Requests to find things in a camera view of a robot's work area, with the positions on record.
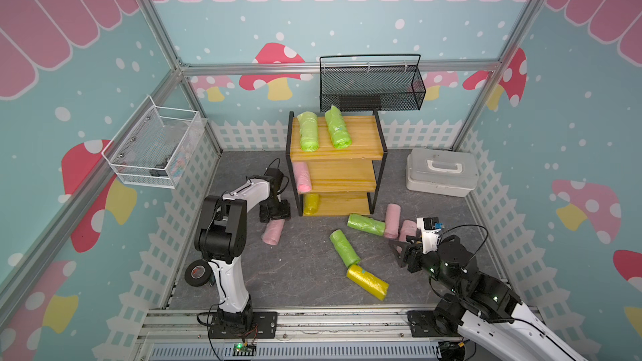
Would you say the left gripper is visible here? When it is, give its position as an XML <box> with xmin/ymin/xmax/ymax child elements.
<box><xmin>258</xmin><ymin>196</ymin><xmax>290</xmax><ymax>222</ymax></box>

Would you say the pink roll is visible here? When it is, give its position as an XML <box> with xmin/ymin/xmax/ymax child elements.
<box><xmin>397</xmin><ymin>220</ymin><xmax>418</xmax><ymax>244</ymax></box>
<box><xmin>262</xmin><ymin>219</ymin><xmax>285</xmax><ymax>246</ymax></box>
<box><xmin>384</xmin><ymin>203</ymin><xmax>401</xmax><ymax>240</ymax></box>
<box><xmin>293</xmin><ymin>162</ymin><xmax>313</xmax><ymax>194</ymax></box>

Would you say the yellow roll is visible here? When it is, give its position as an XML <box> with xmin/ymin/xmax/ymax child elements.
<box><xmin>346</xmin><ymin>264</ymin><xmax>390</xmax><ymax>301</ymax></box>
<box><xmin>303</xmin><ymin>193</ymin><xmax>320</xmax><ymax>217</ymax></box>

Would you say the green roll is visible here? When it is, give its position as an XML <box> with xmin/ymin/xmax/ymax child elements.
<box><xmin>329</xmin><ymin>230</ymin><xmax>361</xmax><ymax>267</ymax></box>
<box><xmin>347</xmin><ymin>214</ymin><xmax>386</xmax><ymax>237</ymax></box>
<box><xmin>297</xmin><ymin>111</ymin><xmax>319</xmax><ymax>152</ymax></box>
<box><xmin>324</xmin><ymin>105</ymin><xmax>352</xmax><ymax>150</ymax></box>

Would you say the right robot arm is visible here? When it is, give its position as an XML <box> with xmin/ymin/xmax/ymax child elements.
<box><xmin>389</xmin><ymin>218</ymin><xmax>583</xmax><ymax>360</ymax></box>

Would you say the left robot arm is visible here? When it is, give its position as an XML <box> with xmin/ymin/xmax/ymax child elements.
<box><xmin>194</xmin><ymin>158</ymin><xmax>291</xmax><ymax>339</ymax></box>

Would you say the wooden three-tier shelf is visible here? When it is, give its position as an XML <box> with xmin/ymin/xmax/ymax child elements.
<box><xmin>285</xmin><ymin>111</ymin><xmax>388</xmax><ymax>217</ymax></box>

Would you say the yellow roll front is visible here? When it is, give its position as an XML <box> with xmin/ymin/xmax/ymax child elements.
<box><xmin>346</xmin><ymin>264</ymin><xmax>390</xmax><ymax>301</ymax></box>

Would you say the white plastic storage box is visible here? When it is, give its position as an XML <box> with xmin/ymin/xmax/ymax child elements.
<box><xmin>406</xmin><ymin>148</ymin><xmax>480</xmax><ymax>197</ymax></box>

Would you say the black tape roll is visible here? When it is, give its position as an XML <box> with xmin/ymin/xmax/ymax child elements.
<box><xmin>184</xmin><ymin>259</ymin><xmax>213</xmax><ymax>287</ymax></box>

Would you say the black object in white basket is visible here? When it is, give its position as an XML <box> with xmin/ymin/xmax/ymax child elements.
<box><xmin>150</xmin><ymin>159</ymin><xmax>168</xmax><ymax>177</ymax></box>

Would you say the green circuit board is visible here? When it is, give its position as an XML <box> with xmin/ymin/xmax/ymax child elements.
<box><xmin>232</xmin><ymin>343</ymin><xmax>257</xmax><ymax>357</ymax></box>

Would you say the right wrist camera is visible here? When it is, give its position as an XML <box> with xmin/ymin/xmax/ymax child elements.
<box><xmin>416</xmin><ymin>217</ymin><xmax>443</xmax><ymax>254</ymax></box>

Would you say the white wire mesh basket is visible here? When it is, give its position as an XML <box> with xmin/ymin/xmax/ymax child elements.
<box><xmin>102</xmin><ymin>97</ymin><xmax>205</xmax><ymax>189</ymax></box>

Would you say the black wire mesh basket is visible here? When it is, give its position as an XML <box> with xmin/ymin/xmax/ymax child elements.
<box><xmin>319</xmin><ymin>53</ymin><xmax>426</xmax><ymax>112</ymax></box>

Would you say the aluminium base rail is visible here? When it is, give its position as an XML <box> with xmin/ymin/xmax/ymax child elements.
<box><xmin>127</xmin><ymin>305</ymin><xmax>565</xmax><ymax>361</ymax></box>

